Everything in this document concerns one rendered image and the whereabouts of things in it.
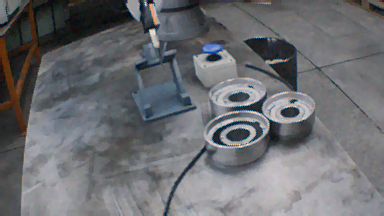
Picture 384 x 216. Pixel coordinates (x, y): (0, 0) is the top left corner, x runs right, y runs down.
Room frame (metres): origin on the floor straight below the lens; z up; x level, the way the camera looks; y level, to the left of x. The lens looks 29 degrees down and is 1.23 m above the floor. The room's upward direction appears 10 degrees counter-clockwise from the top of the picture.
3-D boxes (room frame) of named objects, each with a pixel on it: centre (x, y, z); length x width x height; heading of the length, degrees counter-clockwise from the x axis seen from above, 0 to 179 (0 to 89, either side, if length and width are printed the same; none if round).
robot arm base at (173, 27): (1.23, -0.01, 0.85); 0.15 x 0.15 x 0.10
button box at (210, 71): (0.90, -0.06, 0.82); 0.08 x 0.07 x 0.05; 10
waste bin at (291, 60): (1.90, -0.37, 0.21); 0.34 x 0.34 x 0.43
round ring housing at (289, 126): (0.66, -0.16, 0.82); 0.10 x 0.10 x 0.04
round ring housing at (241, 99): (0.74, -0.08, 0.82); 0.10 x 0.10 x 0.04
